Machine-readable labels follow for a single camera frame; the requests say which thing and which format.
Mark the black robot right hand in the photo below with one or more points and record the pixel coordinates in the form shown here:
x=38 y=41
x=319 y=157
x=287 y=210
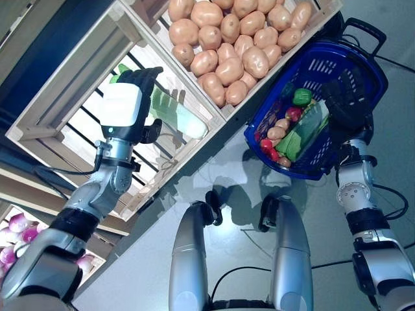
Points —
x=350 y=103

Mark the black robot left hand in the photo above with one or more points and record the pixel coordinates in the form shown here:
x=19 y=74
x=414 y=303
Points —
x=120 y=103

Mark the napa cabbage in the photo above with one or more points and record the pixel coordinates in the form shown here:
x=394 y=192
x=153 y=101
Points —
x=191 y=121
x=291 y=142

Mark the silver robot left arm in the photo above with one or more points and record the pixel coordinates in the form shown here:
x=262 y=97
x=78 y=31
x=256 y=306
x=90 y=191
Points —
x=107 y=188

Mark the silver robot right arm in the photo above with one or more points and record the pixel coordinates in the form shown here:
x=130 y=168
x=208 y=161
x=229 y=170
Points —
x=356 y=194

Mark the blue plastic shopping basket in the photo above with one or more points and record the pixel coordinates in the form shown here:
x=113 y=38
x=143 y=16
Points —
x=324 y=64

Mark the green bell pepper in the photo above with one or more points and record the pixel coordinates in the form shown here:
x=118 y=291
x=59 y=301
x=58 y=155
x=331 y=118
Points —
x=302 y=96

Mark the wooden slatted cabbage crate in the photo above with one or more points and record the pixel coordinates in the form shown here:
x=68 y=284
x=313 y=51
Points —
x=65 y=81

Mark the brown potato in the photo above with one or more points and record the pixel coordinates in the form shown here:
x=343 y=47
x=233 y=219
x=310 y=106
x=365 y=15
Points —
x=275 y=133
x=282 y=123
x=252 y=22
x=230 y=27
x=265 y=37
x=266 y=4
x=249 y=79
x=272 y=55
x=223 y=2
x=180 y=8
x=206 y=13
x=227 y=52
x=284 y=161
x=229 y=70
x=301 y=14
x=210 y=37
x=204 y=63
x=279 y=17
x=214 y=89
x=183 y=53
x=244 y=6
x=236 y=93
x=183 y=31
x=289 y=39
x=243 y=43
x=255 y=61

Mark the wooden potato crate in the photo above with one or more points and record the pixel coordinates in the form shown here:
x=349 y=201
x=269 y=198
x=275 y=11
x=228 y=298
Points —
x=324 y=20

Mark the purple white turnip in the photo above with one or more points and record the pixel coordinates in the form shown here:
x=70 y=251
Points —
x=7 y=254
x=17 y=222
x=4 y=234
x=85 y=263
x=30 y=234

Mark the wooden turnip crate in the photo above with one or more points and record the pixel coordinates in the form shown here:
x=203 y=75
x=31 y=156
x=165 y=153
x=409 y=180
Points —
x=99 y=266

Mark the silver robot right leg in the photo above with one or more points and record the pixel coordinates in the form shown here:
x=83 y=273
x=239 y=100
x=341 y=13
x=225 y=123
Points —
x=291 y=259

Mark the silver robot leg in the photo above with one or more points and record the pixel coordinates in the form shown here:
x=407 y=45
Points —
x=188 y=259
x=291 y=259

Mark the silver robot left leg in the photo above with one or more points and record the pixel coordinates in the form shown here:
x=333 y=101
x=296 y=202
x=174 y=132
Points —
x=188 y=259

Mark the wooden display shelf frame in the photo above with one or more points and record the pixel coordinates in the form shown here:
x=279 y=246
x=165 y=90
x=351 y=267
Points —
x=26 y=191

